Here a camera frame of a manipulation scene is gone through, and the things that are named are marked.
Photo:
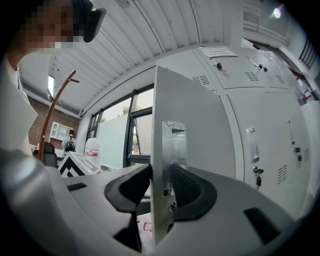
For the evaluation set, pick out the black green helmet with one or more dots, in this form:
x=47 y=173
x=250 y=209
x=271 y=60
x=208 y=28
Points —
x=68 y=148

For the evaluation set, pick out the person's head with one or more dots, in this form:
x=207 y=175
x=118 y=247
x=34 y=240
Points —
x=45 y=25

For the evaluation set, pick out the black-headed keys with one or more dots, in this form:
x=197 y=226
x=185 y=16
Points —
x=258 y=176
x=298 y=153
x=219 y=66
x=262 y=67

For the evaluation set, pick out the long ceiling light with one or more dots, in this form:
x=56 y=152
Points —
x=50 y=83

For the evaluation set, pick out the white refrigerator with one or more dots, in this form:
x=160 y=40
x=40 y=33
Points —
x=311 y=120

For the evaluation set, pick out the clear dispenser bottle red label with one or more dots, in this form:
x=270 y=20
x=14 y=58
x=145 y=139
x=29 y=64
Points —
x=93 y=147

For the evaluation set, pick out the black window frame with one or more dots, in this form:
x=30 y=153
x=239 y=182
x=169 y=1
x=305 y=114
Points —
x=130 y=130

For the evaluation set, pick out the black head-worn camera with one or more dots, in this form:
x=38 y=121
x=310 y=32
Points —
x=93 y=23

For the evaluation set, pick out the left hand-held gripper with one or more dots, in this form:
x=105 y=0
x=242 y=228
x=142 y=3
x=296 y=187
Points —
x=72 y=170

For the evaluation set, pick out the white paper notice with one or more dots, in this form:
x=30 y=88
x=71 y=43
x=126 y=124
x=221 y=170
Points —
x=220 y=51

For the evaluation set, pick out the person's grey shirt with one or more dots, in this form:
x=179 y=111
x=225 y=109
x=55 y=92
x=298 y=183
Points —
x=15 y=112

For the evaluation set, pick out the brown wooden coat rack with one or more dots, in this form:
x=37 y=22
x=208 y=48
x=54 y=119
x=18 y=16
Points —
x=53 y=105

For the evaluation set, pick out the black office chair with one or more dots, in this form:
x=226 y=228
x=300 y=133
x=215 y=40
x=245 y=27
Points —
x=48 y=155

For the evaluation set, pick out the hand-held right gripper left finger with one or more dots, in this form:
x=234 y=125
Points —
x=95 y=200

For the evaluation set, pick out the black metal railing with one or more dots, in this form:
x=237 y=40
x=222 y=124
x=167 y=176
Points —
x=308 y=53

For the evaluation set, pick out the white wall shelf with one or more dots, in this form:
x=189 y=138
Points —
x=58 y=130

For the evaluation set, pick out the grey metal locker cabinet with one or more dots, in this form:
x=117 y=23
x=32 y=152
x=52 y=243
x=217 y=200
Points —
x=262 y=112

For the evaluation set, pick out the round ceiling light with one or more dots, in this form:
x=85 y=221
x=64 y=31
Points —
x=276 y=12

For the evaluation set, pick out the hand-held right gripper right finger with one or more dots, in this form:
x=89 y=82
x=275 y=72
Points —
x=225 y=212

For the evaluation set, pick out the small bottle red label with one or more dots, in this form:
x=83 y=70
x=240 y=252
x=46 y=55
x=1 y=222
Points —
x=303 y=87

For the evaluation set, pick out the white frosted panel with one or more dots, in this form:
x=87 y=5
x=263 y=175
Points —
x=111 y=140

